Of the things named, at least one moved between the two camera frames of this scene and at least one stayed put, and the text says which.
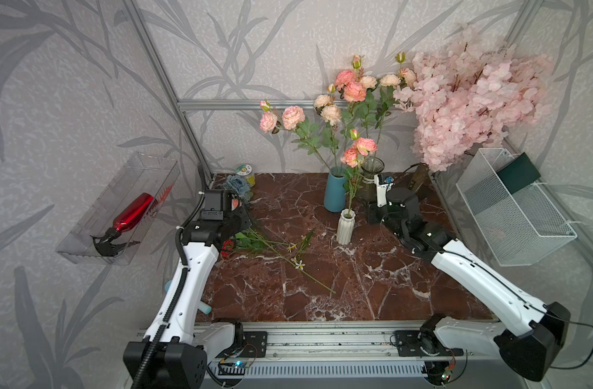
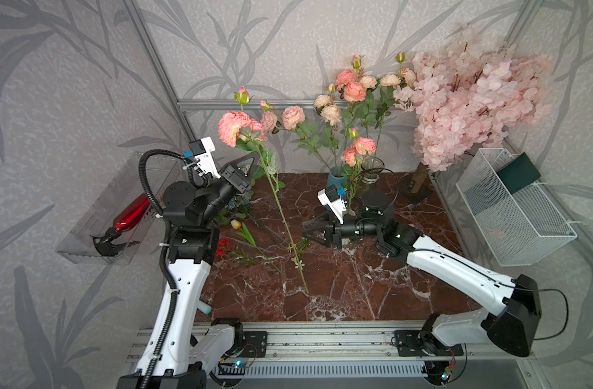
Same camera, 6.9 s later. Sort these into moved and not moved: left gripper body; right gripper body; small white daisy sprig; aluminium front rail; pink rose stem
Moved: left gripper body; right gripper body
Not moved: small white daisy sprig; pink rose stem; aluminium front rail
